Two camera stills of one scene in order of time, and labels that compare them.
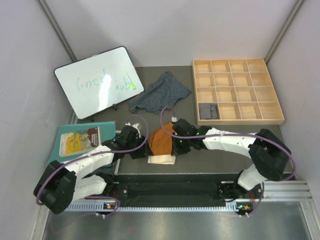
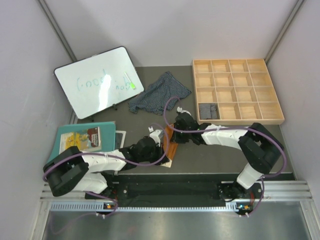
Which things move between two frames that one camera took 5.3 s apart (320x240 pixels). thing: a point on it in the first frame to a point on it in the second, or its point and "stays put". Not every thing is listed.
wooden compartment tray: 235,92 stays put
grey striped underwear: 208,111 stays put
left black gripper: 144,152 to 160,154
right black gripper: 176,150 to 176,139
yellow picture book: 74,142 stays put
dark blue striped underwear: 161,96 stays put
